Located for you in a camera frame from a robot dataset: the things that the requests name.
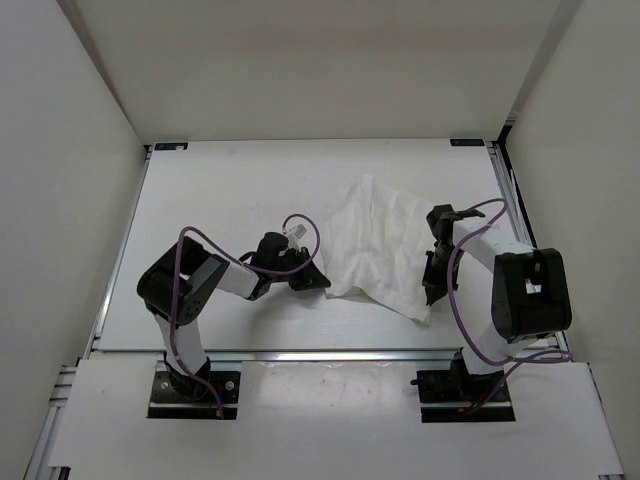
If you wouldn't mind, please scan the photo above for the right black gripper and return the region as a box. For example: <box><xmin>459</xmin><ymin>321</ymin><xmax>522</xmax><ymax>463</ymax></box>
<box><xmin>421</xmin><ymin>244</ymin><xmax>464</xmax><ymax>306</ymax></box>

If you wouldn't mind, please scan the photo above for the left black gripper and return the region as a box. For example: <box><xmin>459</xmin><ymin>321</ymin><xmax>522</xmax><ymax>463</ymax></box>
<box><xmin>269</xmin><ymin>246</ymin><xmax>330</xmax><ymax>291</ymax></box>

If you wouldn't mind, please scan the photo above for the white skirt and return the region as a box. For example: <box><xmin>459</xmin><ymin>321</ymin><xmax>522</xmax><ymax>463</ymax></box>
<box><xmin>321</xmin><ymin>175</ymin><xmax>435</xmax><ymax>325</ymax></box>

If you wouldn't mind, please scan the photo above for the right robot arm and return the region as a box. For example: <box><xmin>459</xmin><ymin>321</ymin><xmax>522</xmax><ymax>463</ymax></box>
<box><xmin>422</xmin><ymin>204</ymin><xmax>572</xmax><ymax>400</ymax></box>

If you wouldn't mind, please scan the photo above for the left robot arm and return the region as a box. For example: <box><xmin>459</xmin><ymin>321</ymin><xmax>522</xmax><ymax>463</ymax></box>
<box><xmin>137</xmin><ymin>230</ymin><xmax>331</xmax><ymax>401</ymax></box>

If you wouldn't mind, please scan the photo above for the front white cover board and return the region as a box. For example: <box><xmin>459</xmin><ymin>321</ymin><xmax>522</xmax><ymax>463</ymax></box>
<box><xmin>50</xmin><ymin>358</ymin><xmax>623</xmax><ymax>479</ymax></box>

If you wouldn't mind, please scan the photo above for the right blue table label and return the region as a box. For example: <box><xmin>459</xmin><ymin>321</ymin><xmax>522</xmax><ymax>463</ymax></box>
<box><xmin>450</xmin><ymin>138</ymin><xmax>485</xmax><ymax>147</ymax></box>

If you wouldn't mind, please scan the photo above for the blue table label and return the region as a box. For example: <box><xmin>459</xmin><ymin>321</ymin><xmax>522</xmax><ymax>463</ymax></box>
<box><xmin>153</xmin><ymin>142</ymin><xmax>189</xmax><ymax>151</ymax></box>
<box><xmin>450</xmin><ymin>138</ymin><xmax>485</xmax><ymax>147</ymax></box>

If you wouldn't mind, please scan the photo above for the left blue table label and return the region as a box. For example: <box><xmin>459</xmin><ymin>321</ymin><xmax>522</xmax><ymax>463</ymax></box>
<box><xmin>153</xmin><ymin>142</ymin><xmax>189</xmax><ymax>151</ymax></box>

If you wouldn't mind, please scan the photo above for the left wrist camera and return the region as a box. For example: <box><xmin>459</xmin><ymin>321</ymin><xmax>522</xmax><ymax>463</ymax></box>
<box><xmin>283</xmin><ymin>224</ymin><xmax>307</xmax><ymax>240</ymax></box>

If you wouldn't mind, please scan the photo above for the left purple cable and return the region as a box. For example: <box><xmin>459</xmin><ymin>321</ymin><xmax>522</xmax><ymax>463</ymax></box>
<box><xmin>168</xmin><ymin>213</ymin><xmax>321</xmax><ymax>419</ymax></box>

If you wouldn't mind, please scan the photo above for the purple cable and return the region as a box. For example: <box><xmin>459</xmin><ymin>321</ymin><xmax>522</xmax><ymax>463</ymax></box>
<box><xmin>447</xmin><ymin>197</ymin><xmax>574</xmax><ymax>396</ymax></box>
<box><xmin>168</xmin><ymin>213</ymin><xmax>321</xmax><ymax>419</ymax></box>

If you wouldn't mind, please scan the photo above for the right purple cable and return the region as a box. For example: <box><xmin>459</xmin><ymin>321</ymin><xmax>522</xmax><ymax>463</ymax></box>
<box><xmin>447</xmin><ymin>197</ymin><xmax>574</xmax><ymax>396</ymax></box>

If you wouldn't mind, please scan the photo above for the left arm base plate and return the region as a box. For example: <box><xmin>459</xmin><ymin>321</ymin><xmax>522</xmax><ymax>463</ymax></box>
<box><xmin>147</xmin><ymin>360</ymin><xmax>241</xmax><ymax>421</ymax></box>

